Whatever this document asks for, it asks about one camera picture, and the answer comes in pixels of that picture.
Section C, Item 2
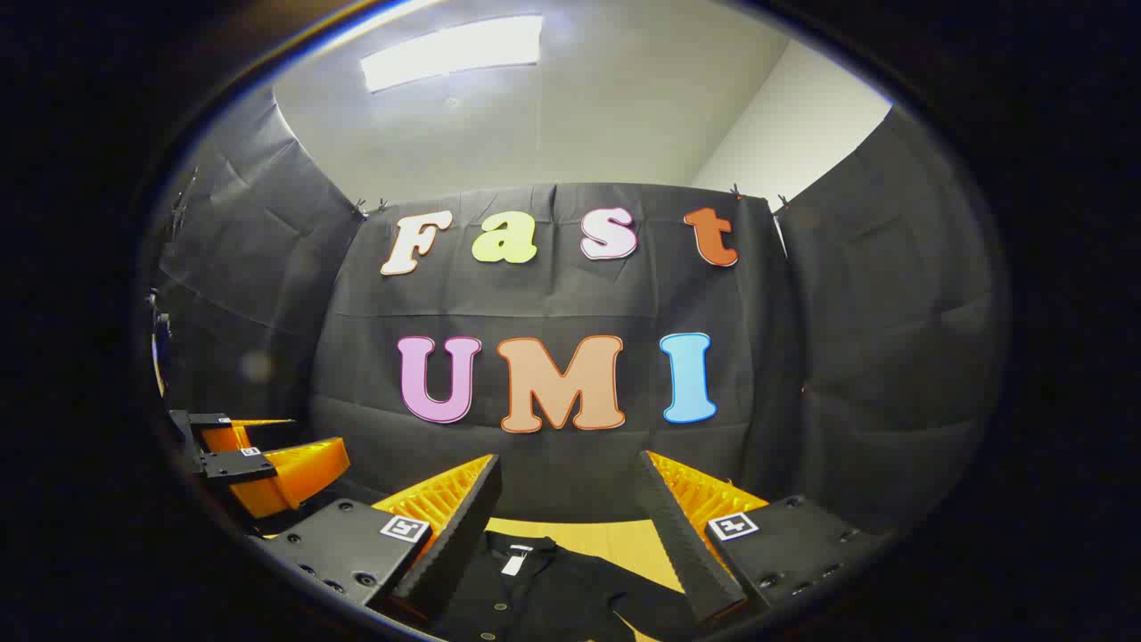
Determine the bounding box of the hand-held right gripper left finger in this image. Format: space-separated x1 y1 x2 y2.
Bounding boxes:
252 453 503 625

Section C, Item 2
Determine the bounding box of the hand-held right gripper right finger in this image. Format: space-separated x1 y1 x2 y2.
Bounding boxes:
636 450 892 625

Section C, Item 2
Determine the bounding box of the black button jacket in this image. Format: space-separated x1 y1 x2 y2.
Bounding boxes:
428 528 705 642

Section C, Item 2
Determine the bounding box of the black backdrop cloth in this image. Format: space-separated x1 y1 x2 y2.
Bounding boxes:
147 85 1013 536

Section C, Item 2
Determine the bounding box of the ceiling light panel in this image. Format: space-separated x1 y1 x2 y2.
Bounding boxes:
359 13 545 95

